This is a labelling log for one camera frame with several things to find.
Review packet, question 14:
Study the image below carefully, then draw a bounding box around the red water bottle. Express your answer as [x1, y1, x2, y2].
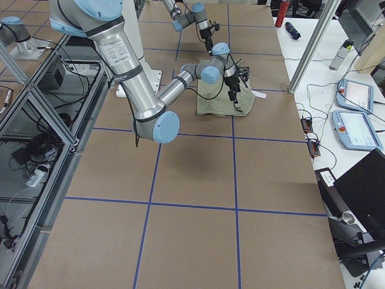
[275, 0, 290, 28]

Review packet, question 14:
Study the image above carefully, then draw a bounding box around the orange black adapter box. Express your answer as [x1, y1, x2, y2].
[300, 118, 313, 133]

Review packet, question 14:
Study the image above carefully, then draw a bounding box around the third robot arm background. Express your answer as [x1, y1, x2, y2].
[1, 16, 48, 61]

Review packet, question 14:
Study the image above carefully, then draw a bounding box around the aluminium frame side rail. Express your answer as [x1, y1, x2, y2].
[1, 45, 108, 288]

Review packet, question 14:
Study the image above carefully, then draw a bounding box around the white shirt price tag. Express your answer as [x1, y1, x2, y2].
[251, 90, 267, 99]

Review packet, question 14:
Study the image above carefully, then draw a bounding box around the black box with white label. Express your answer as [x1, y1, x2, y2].
[315, 167, 356, 225]

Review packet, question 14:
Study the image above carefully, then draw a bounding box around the olive green long-sleeve shirt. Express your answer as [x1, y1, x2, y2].
[197, 75, 255, 117]

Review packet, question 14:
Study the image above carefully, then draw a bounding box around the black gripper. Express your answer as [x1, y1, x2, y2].
[202, 30, 213, 56]
[225, 73, 242, 110]

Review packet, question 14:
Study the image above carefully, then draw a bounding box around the far teach pendant tablet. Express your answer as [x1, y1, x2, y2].
[336, 79, 374, 113]

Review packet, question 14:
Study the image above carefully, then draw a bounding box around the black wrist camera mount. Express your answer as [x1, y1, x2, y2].
[238, 67, 250, 82]

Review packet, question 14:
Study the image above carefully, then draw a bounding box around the folded dark blue umbrella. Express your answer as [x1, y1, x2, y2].
[285, 22, 301, 40]

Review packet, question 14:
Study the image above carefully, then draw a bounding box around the near teach pendant tablet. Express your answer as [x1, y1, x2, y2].
[331, 110, 383, 151]

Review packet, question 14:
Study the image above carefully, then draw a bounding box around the black monitor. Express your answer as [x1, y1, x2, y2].
[334, 149, 384, 240]

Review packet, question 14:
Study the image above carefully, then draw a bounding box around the clear plastic water bottle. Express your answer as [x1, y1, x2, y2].
[329, 39, 354, 70]

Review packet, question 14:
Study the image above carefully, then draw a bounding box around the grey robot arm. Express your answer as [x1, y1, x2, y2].
[49, 1, 241, 143]
[162, 0, 220, 56]

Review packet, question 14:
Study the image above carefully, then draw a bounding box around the teach pendant tablet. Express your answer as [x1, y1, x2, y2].
[336, 79, 374, 113]
[331, 110, 383, 151]

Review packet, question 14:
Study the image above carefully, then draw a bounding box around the aluminium frame post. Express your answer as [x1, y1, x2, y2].
[288, 0, 341, 94]

